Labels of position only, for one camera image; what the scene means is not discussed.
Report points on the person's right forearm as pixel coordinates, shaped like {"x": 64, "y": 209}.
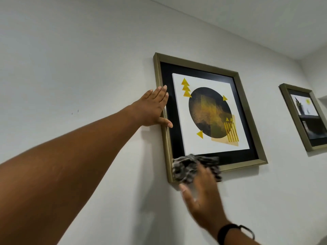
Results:
{"x": 241, "y": 238}

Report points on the gold framed dark picture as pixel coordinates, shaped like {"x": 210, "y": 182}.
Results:
{"x": 306, "y": 117}

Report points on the person's left forearm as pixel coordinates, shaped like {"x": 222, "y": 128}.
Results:
{"x": 76, "y": 160}

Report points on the gold framed circle art picture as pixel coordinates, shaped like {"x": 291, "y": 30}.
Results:
{"x": 204, "y": 112}

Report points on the black wristband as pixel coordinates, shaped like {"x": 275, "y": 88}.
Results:
{"x": 224, "y": 230}

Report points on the person's left hand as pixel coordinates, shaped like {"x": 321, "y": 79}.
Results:
{"x": 150, "y": 109}

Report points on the person's left thumb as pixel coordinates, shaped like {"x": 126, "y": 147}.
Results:
{"x": 165, "y": 122}

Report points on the person's right hand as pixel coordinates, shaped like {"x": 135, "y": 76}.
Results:
{"x": 207, "y": 201}

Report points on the person's right thumb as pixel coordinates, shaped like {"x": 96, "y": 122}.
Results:
{"x": 187, "y": 195}

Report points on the grey patterned cleaning cloth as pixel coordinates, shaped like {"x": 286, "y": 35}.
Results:
{"x": 186, "y": 167}

